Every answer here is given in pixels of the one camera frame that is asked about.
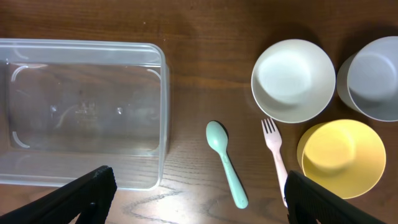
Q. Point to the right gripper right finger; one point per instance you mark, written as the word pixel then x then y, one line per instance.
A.
pixel 309 202

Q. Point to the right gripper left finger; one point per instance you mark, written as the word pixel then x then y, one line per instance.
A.
pixel 86 199

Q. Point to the yellow bowl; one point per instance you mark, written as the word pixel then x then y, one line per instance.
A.
pixel 345 156

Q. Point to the clear plastic container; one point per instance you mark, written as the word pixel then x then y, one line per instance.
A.
pixel 71 106

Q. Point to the mint green spoon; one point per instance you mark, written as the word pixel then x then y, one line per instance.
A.
pixel 218 140

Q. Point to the white bowl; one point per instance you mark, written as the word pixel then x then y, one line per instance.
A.
pixel 293 81

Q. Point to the grey bowl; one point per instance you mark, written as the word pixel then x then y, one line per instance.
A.
pixel 367 80

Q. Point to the pink fork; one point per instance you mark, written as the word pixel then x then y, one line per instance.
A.
pixel 274 141

